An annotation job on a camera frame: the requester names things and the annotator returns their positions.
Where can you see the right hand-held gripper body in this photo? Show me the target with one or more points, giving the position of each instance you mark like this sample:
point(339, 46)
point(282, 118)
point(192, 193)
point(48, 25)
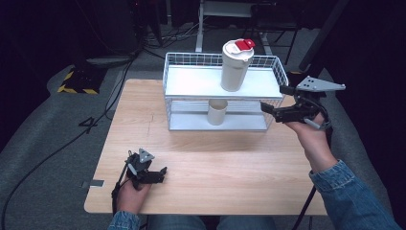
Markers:
point(300, 111)

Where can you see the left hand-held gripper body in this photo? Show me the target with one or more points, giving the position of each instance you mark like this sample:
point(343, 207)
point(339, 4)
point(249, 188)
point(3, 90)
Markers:
point(139, 167)

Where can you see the beige tumbler with red lid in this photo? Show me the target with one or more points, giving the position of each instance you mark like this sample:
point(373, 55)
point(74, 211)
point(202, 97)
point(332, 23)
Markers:
point(234, 73)

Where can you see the small beige cup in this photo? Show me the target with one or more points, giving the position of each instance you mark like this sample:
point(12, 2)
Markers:
point(217, 115)

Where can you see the person's right hand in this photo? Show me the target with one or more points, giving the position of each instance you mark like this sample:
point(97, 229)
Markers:
point(311, 137)

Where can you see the person's left hand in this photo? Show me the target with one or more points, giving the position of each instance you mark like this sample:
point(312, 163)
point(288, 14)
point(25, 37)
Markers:
point(129, 198)

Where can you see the grey tape strip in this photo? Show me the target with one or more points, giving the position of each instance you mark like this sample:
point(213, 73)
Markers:
point(95, 183)

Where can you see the person's left leg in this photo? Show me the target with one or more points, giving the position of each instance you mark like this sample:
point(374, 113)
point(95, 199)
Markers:
point(177, 223)

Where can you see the person's leg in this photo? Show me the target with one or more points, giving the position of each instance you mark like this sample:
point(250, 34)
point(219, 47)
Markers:
point(247, 223)
point(177, 223)

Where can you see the dark slanted pole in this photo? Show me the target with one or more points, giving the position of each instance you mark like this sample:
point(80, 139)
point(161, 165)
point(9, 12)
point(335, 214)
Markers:
point(322, 35)

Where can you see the black yellow striped stand base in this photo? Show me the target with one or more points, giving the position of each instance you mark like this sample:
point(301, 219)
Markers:
point(79, 87)

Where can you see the white metal stand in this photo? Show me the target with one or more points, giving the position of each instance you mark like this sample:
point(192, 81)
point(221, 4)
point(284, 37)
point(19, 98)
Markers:
point(200, 32)

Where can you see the person's right leg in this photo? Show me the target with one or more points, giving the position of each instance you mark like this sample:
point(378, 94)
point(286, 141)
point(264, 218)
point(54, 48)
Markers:
point(247, 223)

